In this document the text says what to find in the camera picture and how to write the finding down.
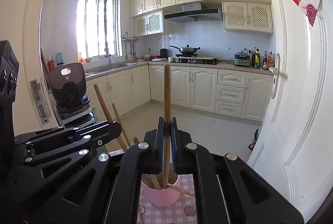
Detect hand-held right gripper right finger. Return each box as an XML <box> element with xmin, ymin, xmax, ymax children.
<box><xmin>170</xmin><ymin>117</ymin><xmax>305</xmax><ymax>224</ymax></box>

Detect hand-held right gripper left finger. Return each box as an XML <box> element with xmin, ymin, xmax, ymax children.
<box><xmin>29</xmin><ymin>117</ymin><xmax>165</xmax><ymax>224</ymax></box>

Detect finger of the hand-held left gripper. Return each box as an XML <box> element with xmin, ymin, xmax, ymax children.
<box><xmin>14</xmin><ymin>121</ymin><xmax>123</xmax><ymax>145</ymax></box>
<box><xmin>9</xmin><ymin>133</ymin><xmax>122</xmax><ymax>183</ymax></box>

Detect bundle of wooden chopsticks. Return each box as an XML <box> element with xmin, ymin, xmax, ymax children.
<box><xmin>93</xmin><ymin>83</ymin><xmax>195</xmax><ymax>224</ymax></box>

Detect pink cup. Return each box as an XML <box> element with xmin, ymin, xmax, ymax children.
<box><xmin>140</xmin><ymin>173</ymin><xmax>180</xmax><ymax>207</ymax></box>

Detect single wooden chopstick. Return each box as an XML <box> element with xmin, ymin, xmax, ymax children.
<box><xmin>161</xmin><ymin>64</ymin><xmax>172</xmax><ymax>188</ymax></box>

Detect hanging kitchen utensils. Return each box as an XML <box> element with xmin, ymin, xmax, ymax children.
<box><xmin>124</xmin><ymin>41</ymin><xmax>137</xmax><ymax>60</ymax></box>

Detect metal stool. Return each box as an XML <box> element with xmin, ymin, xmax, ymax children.
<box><xmin>53</xmin><ymin>105</ymin><xmax>97</xmax><ymax>129</ymax></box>

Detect metal door strike plate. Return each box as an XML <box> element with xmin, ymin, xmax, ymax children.
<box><xmin>30</xmin><ymin>79</ymin><xmax>51</xmax><ymax>124</ymax></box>

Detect brown appliance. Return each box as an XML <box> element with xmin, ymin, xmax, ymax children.
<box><xmin>48</xmin><ymin>63</ymin><xmax>90</xmax><ymax>114</ymax></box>

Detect steel sink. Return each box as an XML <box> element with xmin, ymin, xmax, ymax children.
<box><xmin>87</xmin><ymin>63</ymin><xmax>138</xmax><ymax>75</ymax></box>

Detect pink checked tablecloth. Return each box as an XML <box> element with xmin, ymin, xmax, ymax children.
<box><xmin>138</xmin><ymin>174</ymin><xmax>197</xmax><ymax>224</ymax></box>

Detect cream base cabinets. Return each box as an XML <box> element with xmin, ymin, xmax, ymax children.
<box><xmin>84</xmin><ymin>64</ymin><xmax>275</xmax><ymax>121</ymax></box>

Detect metal faucet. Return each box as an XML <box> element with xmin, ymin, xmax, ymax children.
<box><xmin>104</xmin><ymin>47</ymin><xmax>112</xmax><ymax>69</ymax></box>

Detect black bag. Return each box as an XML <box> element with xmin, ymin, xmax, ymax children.
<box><xmin>248</xmin><ymin>129</ymin><xmax>261</xmax><ymax>151</ymax></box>

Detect gas stove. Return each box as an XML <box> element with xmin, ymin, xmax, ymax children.
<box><xmin>174</xmin><ymin>53</ymin><xmax>221</xmax><ymax>65</ymax></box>

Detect wok with lid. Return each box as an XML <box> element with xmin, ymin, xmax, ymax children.
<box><xmin>169</xmin><ymin>44</ymin><xmax>201</xmax><ymax>55</ymax></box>

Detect kitchen window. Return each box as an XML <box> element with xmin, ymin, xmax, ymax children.
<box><xmin>76</xmin><ymin>0</ymin><xmax>123</xmax><ymax>59</ymax></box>

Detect green cooking appliance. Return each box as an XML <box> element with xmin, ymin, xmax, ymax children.
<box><xmin>234</xmin><ymin>49</ymin><xmax>251</xmax><ymax>67</ymax></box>

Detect narrow lattice door cabinet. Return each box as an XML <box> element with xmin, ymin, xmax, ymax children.
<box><xmin>134</xmin><ymin>10</ymin><xmax>164</xmax><ymax>37</ymax></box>

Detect red sauce bottle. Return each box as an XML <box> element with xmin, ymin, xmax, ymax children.
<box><xmin>267</xmin><ymin>51</ymin><xmax>275</xmax><ymax>71</ymax></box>

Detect white door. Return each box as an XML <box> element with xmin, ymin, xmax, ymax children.
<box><xmin>247</xmin><ymin>0</ymin><xmax>333</xmax><ymax>219</ymax></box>

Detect range hood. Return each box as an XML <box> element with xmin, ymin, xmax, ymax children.
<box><xmin>164</xmin><ymin>2</ymin><xmax>224</xmax><ymax>23</ymax></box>

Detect wide lattice door cabinet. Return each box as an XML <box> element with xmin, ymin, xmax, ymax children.
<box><xmin>222</xmin><ymin>1</ymin><xmax>273</xmax><ymax>34</ymax></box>

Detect wall utensil rack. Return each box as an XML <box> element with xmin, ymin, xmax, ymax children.
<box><xmin>121</xmin><ymin>31</ymin><xmax>141</xmax><ymax>42</ymax></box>

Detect metal door handle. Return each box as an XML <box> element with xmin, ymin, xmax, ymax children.
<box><xmin>269</xmin><ymin>53</ymin><xmax>281</xmax><ymax>99</ymax></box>

